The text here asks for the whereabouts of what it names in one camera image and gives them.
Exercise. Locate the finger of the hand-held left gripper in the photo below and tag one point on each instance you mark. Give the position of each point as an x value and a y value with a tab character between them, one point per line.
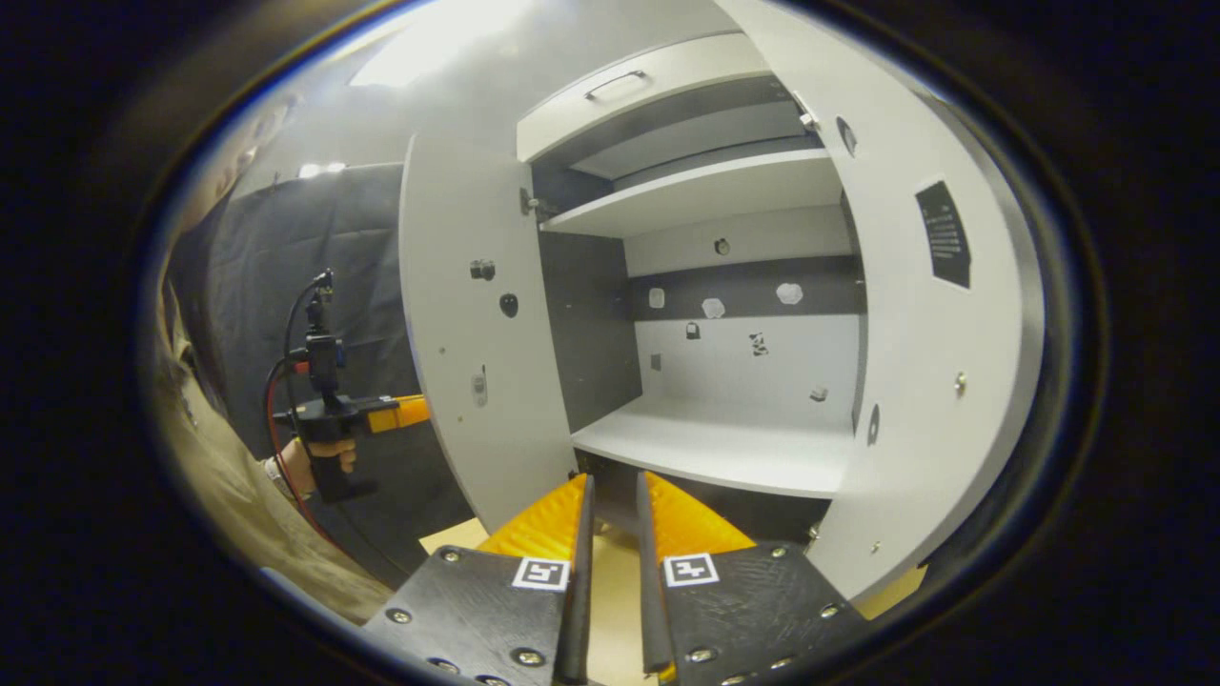
386	408

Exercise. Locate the black backdrop cloth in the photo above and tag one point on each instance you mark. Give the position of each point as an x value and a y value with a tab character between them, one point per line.
372	248

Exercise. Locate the person's beige clothed body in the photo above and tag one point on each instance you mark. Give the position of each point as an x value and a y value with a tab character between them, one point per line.
219	495

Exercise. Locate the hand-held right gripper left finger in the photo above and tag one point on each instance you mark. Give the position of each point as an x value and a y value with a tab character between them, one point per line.
577	610

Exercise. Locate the white cabinet door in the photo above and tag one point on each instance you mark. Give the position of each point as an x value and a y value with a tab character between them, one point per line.
905	381
448	314

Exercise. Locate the grey double-door shoe cabinet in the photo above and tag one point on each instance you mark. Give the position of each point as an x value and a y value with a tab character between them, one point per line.
734	381

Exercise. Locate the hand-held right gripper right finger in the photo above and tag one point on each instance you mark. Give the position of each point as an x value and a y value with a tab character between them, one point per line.
654	610

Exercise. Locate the metal door hinge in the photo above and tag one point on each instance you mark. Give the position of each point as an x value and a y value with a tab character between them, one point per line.
805	110
530	201

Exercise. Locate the white cabinet shelf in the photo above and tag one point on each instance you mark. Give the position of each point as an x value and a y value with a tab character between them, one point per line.
696	195
715	443

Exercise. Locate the small ceiling light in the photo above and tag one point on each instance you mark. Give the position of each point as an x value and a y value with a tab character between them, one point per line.
319	170

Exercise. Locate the white cabinet drawer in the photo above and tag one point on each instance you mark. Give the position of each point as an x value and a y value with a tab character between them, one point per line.
705	81

